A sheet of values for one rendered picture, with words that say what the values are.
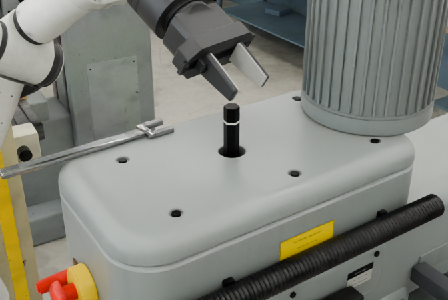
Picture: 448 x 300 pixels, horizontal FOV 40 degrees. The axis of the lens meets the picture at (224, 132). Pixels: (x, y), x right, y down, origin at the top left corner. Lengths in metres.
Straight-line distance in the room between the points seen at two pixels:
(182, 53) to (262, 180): 0.19
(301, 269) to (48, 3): 0.52
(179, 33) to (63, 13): 0.23
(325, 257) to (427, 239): 0.31
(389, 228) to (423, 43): 0.25
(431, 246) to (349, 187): 0.31
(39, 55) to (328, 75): 0.44
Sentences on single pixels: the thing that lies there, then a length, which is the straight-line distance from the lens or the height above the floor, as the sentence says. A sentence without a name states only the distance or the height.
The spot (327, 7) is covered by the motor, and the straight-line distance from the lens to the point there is 0.86.
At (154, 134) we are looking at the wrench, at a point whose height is 1.90.
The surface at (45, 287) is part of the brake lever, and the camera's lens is 0.93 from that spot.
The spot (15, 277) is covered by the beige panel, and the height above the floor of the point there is 0.43.
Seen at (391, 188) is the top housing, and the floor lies 1.84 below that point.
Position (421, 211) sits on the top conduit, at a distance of 0.91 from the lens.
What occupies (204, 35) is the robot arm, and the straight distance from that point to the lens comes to 0.77.
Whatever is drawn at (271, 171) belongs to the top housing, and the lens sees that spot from 0.80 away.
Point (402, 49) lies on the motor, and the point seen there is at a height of 2.02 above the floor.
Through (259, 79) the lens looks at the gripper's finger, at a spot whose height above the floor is 1.99.
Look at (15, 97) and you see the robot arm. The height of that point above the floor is 1.90.
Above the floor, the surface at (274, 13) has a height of 0.25.
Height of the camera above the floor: 2.30
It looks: 28 degrees down
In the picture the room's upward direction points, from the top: straight up
